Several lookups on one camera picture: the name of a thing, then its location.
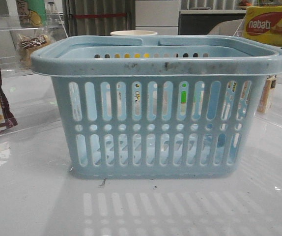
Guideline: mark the small beige carton box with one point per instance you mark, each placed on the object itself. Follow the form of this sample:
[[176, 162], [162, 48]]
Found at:
[[267, 94]]

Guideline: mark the yellow nabati wafer box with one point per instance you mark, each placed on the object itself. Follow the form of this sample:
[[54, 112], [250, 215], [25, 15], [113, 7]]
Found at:
[[264, 24]]

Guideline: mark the bread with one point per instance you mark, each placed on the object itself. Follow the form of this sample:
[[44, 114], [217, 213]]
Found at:
[[26, 45]]

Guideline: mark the popcorn paper cup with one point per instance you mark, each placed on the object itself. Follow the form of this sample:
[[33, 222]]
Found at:
[[136, 33]]

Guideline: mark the light blue plastic basket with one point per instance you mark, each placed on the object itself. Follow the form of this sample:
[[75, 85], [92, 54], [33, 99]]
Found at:
[[156, 106]]

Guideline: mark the white cabinet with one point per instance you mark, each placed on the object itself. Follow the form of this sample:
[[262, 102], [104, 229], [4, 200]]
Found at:
[[161, 16]]

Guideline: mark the clear acrylic shelf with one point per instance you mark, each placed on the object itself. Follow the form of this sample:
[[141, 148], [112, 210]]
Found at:
[[10, 28]]

